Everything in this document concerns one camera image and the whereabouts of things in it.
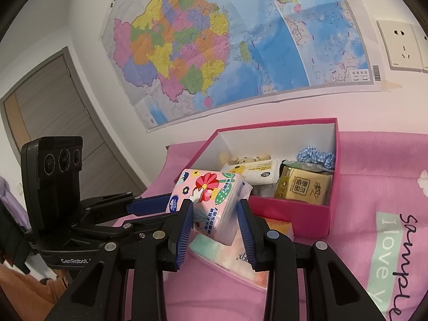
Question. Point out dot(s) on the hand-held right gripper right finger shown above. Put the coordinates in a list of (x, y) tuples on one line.
[(247, 237)]

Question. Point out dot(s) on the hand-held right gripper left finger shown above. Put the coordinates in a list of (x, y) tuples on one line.
[(184, 237)]

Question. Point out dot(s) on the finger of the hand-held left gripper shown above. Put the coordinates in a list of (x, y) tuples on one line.
[(150, 205), (110, 232)]

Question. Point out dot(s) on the floral tissue packet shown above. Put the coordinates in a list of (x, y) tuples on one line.
[(214, 200)]

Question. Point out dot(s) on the pink cardboard box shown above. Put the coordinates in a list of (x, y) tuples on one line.
[(291, 217)]

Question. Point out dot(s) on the wipes packet with yellow print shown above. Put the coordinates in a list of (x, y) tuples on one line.
[(257, 174)]

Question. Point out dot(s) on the yellow tissue packet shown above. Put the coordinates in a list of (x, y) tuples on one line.
[(301, 187)]

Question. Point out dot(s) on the beige teddy bear plush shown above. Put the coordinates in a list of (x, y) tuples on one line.
[(245, 159)]

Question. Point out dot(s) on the blue gingham scrunchie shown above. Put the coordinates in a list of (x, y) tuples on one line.
[(314, 155)]

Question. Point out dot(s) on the pastel tissue box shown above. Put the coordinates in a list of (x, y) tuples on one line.
[(227, 257)]

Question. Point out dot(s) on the purple cloth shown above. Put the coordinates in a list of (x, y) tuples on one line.
[(10, 207)]

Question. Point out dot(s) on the grey door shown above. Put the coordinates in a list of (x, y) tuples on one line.
[(50, 107)]

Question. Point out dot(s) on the green plastic packet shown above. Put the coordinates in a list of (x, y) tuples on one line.
[(301, 165)]

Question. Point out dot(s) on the person's orange clothing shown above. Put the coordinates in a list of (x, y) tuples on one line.
[(23, 291)]

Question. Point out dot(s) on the pink printed blanket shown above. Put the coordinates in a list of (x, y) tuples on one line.
[(351, 257)]

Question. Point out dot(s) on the colourful wall map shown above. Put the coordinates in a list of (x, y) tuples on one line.
[(234, 40)]

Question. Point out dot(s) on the white wall socket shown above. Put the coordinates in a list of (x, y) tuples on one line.
[(401, 46), (424, 50)]

